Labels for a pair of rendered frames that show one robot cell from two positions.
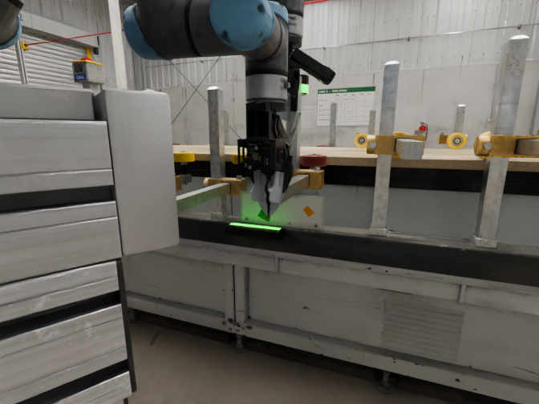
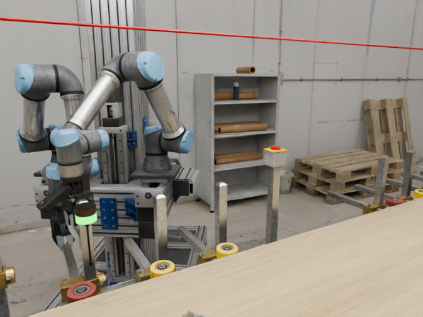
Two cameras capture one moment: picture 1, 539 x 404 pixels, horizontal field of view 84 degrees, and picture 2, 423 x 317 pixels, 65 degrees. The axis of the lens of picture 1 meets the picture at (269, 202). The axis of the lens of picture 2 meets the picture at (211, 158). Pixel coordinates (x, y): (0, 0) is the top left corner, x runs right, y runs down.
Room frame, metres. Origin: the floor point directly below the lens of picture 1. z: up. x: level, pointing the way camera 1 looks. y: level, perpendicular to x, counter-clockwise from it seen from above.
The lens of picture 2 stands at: (1.82, -0.55, 1.51)
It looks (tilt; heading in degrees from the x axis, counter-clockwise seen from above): 14 degrees down; 130
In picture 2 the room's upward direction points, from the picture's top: straight up
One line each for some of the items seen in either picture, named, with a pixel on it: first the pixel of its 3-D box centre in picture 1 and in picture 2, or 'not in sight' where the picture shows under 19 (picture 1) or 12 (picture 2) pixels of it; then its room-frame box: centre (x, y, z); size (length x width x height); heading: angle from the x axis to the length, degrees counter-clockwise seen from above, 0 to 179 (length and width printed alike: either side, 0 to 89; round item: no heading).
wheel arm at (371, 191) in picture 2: not in sight; (386, 197); (1.39, 1.57, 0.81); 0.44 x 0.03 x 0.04; 160
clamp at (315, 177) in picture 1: (300, 178); (83, 286); (0.88, -0.09, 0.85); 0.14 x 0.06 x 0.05; 70
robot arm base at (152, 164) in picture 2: not in sight; (156, 160); (0.51, 0.55, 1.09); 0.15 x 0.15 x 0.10
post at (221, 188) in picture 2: not in sight; (220, 239); (1.06, 0.40, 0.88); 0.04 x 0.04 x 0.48; 70
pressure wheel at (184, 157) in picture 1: (184, 166); (226, 260); (1.15, 0.33, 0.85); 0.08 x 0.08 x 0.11
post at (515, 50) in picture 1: (498, 148); not in sight; (0.71, -0.54, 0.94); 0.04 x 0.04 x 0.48; 70
